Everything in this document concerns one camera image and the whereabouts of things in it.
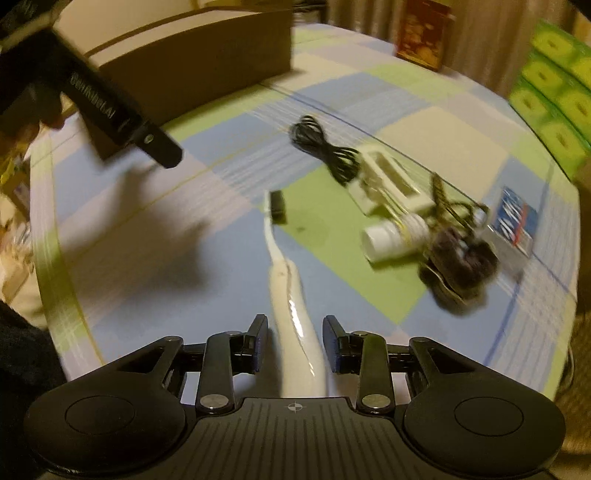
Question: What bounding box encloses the dark brown scrunchie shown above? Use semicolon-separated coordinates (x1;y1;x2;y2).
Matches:
418;228;502;315

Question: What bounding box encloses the stack of green packets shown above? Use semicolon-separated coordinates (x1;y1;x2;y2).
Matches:
509;21;591;174

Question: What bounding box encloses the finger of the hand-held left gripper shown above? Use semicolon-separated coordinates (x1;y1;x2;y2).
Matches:
51;28;184;169

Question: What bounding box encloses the cotton swab packet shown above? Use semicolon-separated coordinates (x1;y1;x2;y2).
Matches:
402;173;490;238

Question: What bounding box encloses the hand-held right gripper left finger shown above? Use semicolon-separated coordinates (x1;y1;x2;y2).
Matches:
105;315;269;415

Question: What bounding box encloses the black cable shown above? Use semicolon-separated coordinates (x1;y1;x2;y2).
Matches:
288;115;363;188

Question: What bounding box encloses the dark cloth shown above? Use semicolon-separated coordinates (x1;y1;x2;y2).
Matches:
0;301;66;480

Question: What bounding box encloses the blue dental floss box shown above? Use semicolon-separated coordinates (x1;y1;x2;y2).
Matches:
480;186;541;278

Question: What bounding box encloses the white razor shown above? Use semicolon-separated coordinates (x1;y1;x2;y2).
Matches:
263;189;326;398

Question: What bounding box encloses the white hair clip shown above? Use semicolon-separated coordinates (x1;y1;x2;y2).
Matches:
348;143;437;215

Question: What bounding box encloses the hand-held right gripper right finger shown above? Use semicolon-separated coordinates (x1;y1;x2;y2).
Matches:
322;315;485;415

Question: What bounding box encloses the white pill bottle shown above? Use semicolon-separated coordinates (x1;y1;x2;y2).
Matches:
360;215;432;265

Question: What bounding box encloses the brown cardboard box white inside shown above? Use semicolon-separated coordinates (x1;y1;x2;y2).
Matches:
53;0;296;160

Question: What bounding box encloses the red gift box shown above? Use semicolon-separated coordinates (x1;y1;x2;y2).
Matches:
394;0;452;71

